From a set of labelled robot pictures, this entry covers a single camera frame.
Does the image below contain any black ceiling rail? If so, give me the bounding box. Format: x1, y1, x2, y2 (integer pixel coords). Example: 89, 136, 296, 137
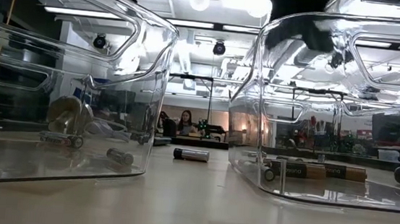
359, 0, 400, 16

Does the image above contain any silver battery black end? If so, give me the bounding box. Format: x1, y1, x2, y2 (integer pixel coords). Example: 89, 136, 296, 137
172, 147, 211, 163

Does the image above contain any black office chair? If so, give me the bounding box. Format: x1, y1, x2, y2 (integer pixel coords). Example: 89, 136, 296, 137
161, 118, 179, 138

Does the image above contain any white cable bundle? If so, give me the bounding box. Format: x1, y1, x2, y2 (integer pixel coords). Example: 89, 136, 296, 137
84, 116, 133, 143

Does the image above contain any black background frame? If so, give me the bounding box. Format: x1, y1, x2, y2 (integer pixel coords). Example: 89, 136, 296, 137
164, 72, 216, 126
289, 85, 346, 125

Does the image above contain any clear plastic bin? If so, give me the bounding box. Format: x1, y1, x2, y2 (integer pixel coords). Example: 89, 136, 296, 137
0, 0, 183, 201
220, 2, 400, 215

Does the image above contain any shiny metal cylinder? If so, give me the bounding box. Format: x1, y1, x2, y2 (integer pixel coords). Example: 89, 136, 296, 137
44, 93, 95, 138

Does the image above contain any dark background shelving unit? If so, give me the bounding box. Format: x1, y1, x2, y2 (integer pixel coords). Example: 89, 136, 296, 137
0, 36, 56, 126

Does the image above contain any person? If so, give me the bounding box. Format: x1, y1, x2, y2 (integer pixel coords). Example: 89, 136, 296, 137
177, 109, 200, 137

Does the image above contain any black table edge rail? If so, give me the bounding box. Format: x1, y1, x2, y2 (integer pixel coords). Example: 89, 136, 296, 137
0, 119, 400, 170

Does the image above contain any black background machine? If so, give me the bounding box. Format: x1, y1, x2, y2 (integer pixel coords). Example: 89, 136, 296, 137
193, 118, 227, 141

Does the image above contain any dark AA battery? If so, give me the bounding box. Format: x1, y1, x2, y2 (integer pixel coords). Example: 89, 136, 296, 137
152, 136, 172, 148

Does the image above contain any grey AA battery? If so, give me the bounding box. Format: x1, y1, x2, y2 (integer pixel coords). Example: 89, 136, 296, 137
239, 158, 278, 183

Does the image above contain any white background container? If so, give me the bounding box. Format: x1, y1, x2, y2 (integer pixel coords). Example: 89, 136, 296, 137
377, 149, 400, 163

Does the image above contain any bright ceiling lamp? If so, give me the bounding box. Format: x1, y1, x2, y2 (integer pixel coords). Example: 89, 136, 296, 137
222, 0, 272, 20

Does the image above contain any silver ceiling duct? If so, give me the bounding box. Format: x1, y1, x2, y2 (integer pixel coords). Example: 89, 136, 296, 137
324, 0, 364, 18

